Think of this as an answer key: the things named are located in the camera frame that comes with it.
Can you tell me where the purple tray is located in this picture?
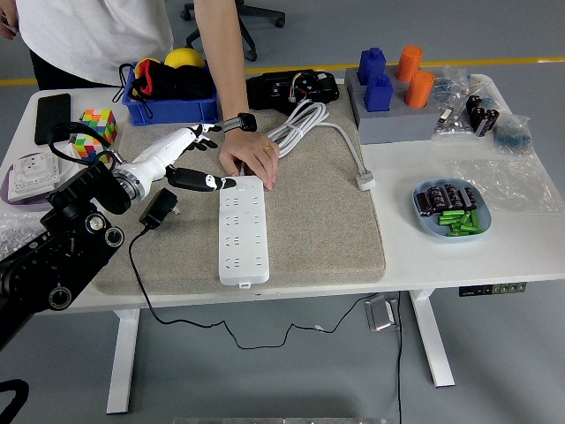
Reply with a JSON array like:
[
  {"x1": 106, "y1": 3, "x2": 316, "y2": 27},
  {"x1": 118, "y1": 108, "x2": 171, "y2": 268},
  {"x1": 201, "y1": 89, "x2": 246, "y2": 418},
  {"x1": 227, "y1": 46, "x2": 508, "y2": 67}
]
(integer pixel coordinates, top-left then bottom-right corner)
[{"x1": 0, "y1": 152, "x2": 61, "y2": 208}]

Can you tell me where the black table control panel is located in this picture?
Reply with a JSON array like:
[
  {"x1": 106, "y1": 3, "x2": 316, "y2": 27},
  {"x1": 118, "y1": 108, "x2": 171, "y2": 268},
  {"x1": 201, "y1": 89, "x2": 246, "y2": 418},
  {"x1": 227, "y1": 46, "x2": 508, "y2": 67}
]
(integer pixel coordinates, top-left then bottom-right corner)
[{"x1": 457, "y1": 281, "x2": 528, "y2": 298}]

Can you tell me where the light blue plate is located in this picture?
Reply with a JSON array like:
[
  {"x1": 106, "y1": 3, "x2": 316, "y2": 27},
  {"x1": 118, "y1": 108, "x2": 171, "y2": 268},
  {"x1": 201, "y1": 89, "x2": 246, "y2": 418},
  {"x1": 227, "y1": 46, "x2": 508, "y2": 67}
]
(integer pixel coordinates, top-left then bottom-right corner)
[{"x1": 412, "y1": 178, "x2": 493, "y2": 243}]

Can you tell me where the grey-brown mat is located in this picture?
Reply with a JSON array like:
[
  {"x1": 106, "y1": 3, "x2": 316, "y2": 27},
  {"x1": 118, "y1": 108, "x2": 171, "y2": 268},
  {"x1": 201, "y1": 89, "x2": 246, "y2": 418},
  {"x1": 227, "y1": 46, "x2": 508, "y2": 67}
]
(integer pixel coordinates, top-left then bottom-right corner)
[{"x1": 90, "y1": 83, "x2": 388, "y2": 296}]

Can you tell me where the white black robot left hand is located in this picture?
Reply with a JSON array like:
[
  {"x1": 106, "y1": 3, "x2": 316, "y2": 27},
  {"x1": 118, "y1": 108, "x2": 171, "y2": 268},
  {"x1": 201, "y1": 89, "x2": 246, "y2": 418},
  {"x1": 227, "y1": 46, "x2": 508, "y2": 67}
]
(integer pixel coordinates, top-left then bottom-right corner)
[{"x1": 130, "y1": 123, "x2": 238, "y2": 193}]

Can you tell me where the clear bag of black capacitors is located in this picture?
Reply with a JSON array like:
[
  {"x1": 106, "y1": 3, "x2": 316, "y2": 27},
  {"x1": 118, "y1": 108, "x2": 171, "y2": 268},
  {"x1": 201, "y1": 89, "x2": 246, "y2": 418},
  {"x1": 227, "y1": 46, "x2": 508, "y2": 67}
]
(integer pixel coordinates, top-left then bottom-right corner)
[{"x1": 465, "y1": 95, "x2": 502, "y2": 139}]

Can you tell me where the clear bag of blue parts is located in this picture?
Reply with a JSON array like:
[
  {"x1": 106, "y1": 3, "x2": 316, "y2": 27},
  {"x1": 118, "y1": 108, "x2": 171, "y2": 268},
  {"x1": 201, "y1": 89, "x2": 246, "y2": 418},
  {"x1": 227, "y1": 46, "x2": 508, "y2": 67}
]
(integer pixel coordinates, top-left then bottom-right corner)
[
  {"x1": 434, "y1": 64, "x2": 476, "y2": 110},
  {"x1": 492, "y1": 113, "x2": 538, "y2": 156}
]

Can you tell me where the white table leg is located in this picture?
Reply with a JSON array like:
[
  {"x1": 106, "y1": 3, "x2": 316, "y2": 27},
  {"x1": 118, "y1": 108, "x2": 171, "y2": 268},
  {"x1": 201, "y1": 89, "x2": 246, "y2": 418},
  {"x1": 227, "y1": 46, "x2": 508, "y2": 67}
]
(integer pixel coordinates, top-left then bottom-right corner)
[
  {"x1": 408, "y1": 289, "x2": 456, "y2": 389},
  {"x1": 105, "y1": 308, "x2": 141, "y2": 415}
]

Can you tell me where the small yellow red ball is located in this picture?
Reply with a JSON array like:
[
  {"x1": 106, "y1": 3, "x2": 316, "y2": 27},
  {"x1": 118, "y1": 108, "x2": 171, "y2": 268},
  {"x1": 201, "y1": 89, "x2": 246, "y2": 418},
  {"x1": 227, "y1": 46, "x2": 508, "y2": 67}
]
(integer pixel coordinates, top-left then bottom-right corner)
[{"x1": 134, "y1": 57, "x2": 162, "y2": 77}]

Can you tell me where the person's right hand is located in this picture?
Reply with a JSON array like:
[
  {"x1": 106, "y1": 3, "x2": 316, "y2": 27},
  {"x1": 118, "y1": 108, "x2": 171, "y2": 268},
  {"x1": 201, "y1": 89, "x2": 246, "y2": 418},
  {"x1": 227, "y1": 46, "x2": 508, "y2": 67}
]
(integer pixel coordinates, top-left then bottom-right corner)
[{"x1": 0, "y1": 0, "x2": 20, "y2": 42}]

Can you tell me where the white power strip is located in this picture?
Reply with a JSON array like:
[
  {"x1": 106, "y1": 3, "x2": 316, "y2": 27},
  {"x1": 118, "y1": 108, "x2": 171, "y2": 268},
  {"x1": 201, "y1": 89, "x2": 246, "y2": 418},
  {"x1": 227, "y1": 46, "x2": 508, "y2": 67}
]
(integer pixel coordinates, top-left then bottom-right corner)
[{"x1": 218, "y1": 175, "x2": 271, "y2": 290}]

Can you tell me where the black office chair base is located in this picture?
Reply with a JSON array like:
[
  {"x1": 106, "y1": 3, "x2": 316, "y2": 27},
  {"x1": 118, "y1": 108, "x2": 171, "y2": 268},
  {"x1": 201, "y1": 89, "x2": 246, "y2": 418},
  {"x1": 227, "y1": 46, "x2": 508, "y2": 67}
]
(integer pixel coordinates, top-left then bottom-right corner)
[{"x1": 180, "y1": 0, "x2": 286, "y2": 62}]

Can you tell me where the colourful puzzle cube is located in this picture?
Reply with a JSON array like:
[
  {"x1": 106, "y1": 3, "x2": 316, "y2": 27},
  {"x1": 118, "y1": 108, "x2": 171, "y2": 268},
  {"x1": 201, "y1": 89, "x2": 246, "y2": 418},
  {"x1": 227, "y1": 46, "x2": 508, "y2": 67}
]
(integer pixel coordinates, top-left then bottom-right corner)
[{"x1": 72, "y1": 109, "x2": 119, "y2": 163}]

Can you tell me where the black phone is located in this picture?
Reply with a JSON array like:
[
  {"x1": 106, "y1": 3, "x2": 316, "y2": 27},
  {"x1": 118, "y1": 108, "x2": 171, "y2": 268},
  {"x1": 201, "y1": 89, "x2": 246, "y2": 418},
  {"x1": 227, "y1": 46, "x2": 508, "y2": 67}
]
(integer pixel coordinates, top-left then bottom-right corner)
[{"x1": 34, "y1": 93, "x2": 72, "y2": 146}]

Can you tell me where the clear bag of metal nuts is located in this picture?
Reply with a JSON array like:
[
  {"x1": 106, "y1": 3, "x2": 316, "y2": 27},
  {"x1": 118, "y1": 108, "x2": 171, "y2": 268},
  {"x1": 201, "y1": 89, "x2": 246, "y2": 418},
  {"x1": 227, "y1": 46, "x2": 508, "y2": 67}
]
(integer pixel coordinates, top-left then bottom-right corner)
[{"x1": 0, "y1": 210, "x2": 50, "y2": 262}]

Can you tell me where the clear bag of silver parts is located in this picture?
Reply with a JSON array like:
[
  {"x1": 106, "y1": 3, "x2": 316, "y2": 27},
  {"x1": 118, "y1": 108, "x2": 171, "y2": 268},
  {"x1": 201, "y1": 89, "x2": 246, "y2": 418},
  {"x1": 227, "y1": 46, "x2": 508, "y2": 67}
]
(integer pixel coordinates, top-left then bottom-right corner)
[{"x1": 430, "y1": 105, "x2": 476, "y2": 143}]

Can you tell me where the white power strip cord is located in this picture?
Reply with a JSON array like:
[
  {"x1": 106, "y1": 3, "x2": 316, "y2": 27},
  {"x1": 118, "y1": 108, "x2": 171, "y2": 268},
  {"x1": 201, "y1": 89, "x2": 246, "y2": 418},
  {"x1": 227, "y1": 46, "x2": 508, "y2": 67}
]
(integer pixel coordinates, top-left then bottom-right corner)
[{"x1": 239, "y1": 99, "x2": 378, "y2": 192}]

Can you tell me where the black electronic device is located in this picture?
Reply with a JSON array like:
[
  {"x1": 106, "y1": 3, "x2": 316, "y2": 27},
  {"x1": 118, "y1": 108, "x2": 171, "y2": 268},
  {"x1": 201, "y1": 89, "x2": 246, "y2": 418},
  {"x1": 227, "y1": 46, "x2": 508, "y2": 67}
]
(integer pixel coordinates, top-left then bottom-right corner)
[{"x1": 245, "y1": 69, "x2": 341, "y2": 110}]

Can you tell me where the black wrist watch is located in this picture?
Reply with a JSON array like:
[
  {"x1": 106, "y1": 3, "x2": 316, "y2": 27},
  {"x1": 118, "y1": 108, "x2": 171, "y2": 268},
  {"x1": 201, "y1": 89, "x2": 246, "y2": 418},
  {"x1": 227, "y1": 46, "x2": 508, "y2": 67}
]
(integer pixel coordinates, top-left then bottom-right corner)
[{"x1": 222, "y1": 112, "x2": 259, "y2": 134}]

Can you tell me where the large empty clear bag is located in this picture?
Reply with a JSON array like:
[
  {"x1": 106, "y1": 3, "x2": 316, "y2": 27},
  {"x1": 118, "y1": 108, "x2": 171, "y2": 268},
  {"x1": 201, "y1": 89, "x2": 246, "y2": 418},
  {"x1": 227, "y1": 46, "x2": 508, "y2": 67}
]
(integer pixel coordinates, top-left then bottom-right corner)
[{"x1": 445, "y1": 154, "x2": 565, "y2": 214}]

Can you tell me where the grey block holder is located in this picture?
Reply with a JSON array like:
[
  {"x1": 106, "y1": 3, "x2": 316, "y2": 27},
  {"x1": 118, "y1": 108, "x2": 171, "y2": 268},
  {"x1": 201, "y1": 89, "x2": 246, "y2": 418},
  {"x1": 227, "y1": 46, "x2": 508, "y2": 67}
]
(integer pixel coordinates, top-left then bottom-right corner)
[{"x1": 343, "y1": 65, "x2": 438, "y2": 145}]

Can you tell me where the black plug adapter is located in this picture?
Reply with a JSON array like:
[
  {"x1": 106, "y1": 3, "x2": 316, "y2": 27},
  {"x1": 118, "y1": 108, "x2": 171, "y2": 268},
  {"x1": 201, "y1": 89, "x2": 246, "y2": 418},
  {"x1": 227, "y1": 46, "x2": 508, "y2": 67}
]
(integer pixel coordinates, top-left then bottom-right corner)
[{"x1": 139, "y1": 187, "x2": 180, "y2": 230}]

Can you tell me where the thin black adapter cord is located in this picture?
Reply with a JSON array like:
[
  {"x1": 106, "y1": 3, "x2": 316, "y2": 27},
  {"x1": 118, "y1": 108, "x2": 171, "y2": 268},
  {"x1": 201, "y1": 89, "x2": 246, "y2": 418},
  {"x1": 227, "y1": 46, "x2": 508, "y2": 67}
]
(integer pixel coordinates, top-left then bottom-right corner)
[{"x1": 127, "y1": 224, "x2": 381, "y2": 350}]

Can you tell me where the black drawstring pouch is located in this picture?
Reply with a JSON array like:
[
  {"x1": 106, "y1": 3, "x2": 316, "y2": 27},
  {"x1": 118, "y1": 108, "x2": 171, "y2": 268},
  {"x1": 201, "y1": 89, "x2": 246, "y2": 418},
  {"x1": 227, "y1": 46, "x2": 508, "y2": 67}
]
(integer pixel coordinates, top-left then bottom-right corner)
[{"x1": 117, "y1": 61, "x2": 216, "y2": 119}]

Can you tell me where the silver foot pedal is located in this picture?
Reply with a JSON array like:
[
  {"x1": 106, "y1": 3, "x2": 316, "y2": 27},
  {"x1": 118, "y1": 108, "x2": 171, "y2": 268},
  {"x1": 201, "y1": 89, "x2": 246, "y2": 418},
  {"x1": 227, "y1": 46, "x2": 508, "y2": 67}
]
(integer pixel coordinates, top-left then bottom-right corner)
[{"x1": 364, "y1": 296, "x2": 399, "y2": 332}]

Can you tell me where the blue block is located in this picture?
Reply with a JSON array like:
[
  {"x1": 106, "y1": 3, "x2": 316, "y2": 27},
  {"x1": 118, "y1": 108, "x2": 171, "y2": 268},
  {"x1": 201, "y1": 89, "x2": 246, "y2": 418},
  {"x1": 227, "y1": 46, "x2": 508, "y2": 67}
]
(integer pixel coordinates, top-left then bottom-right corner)
[
  {"x1": 357, "y1": 47, "x2": 388, "y2": 87},
  {"x1": 364, "y1": 73, "x2": 394, "y2": 112}
]

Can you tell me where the black pedal cable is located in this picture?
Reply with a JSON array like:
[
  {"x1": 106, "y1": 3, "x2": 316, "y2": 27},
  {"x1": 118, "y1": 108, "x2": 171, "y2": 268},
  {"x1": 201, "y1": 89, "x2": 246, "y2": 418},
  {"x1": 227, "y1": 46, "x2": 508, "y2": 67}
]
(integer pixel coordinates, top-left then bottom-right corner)
[{"x1": 394, "y1": 291, "x2": 404, "y2": 424}]

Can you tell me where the person's left hand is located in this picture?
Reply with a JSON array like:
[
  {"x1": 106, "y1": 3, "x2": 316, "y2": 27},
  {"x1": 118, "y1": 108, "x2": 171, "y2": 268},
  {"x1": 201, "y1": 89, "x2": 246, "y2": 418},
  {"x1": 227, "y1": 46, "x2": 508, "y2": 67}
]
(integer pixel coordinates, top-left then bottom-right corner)
[{"x1": 218, "y1": 127, "x2": 281, "y2": 193}]

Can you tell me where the person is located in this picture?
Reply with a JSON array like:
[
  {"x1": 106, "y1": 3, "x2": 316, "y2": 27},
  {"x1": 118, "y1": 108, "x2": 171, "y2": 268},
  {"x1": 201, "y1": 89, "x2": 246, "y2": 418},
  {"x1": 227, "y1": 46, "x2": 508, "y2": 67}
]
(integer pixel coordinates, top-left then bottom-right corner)
[{"x1": 12, "y1": 0, "x2": 177, "y2": 89}]

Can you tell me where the black strap loop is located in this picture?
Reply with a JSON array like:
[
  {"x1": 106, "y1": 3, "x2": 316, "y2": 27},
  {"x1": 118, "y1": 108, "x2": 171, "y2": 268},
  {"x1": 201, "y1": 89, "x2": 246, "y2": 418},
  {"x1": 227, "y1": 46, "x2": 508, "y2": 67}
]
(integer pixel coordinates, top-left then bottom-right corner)
[{"x1": 0, "y1": 378, "x2": 31, "y2": 424}]

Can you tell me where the blue plastic bin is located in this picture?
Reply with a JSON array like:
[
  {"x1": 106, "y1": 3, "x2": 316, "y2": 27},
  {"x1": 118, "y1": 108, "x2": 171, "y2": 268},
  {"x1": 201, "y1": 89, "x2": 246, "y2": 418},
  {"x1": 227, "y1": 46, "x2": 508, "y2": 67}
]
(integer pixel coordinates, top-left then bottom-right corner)
[{"x1": 122, "y1": 59, "x2": 221, "y2": 125}]

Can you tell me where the orange cylinder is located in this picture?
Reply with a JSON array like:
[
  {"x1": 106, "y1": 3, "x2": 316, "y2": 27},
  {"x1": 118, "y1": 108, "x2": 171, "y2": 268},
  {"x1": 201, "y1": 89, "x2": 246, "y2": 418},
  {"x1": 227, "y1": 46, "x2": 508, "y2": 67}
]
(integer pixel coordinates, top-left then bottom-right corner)
[
  {"x1": 395, "y1": 45, "x2": 424, "y2": 83},
  {"x1": 404, "y1": 70, "x2": 436, "y2": 110}
]

